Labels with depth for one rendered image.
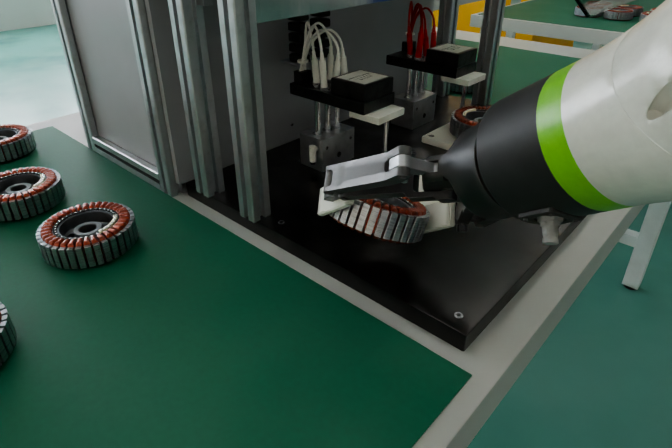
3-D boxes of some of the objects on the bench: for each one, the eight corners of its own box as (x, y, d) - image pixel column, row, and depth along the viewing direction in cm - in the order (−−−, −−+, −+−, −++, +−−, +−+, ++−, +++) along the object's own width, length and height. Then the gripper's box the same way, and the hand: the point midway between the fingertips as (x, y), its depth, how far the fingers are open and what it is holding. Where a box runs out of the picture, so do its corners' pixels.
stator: (23, 269, 60) (13, 243, 58) (75, 220, 69) (68, 196, 67) (113, 275, 59) (106, 249, 57) (153, 224, 68) (148, 200, 67)
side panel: (189, 190, 77) (152, -40, 62) (171, 197, 75) (129, -39, 60) (104, 143, 94) (57, -49, 78) (88, 147, 92) (37, -48, 76)
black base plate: (644, 152, 90) (648, 140, 89) (463, 352, 48) (466, 335, 47) (423, 97, 118) (424, 88, 116) (187, 195, 76) (185, 182, 75)
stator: (526, 134, 88) (530, 114, 87) (495, 153, 81) (498, 131, 80) (469, 119, 95) (472, 100, 93) (436, 135, 88) (438, 114, 86)
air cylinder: (354, 158, 83) (355, 126, 80) (323, 172, 78) (322, 139, 75) (331, 149, 86) (331, 119, 83) (300, 163, 81) (299, 131, 78)
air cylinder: (434, 119, 98) (437, 92, 96) (412, 130, 93) (414, 101, 91) (412, 114, 101) (415, 87, 99) (390, 123, 96) (392, 95, 94)
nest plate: (539, 140, 89) (540, 133, 89) (500, 167, 80) (501, 159, 79) (464, 120, 98) (465, 114, 98) (421, 142, 88) (421, 135, 88)
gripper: (375, 176, 30) (265, 227, 50) (633, 239, 39) (454, 261, 59) (384, 65, 32) (274, 156, 52) (628, 150, 41) (456, 200, 61)
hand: (378, 209), depth 54 cm, fingers closed on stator, 11 cm apart
